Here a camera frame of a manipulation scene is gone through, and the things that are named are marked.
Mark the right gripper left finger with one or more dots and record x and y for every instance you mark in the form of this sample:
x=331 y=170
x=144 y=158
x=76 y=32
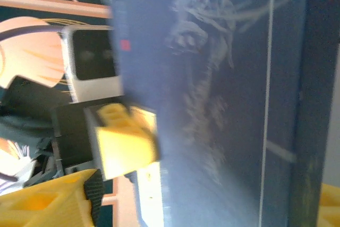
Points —
x=47 y=203

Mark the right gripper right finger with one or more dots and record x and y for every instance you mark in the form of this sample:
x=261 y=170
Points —
x=330 y=208

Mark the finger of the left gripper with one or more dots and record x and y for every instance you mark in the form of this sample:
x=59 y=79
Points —
x=119 y=116
x=127 y=150

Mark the black paperback book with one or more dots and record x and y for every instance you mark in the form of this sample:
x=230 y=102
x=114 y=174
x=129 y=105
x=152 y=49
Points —
x=212 y=104

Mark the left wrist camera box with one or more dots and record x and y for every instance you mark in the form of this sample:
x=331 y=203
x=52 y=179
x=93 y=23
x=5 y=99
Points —
x=90 y=57

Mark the dark floral wall panel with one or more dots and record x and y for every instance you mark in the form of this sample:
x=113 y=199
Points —
x=26 y=51

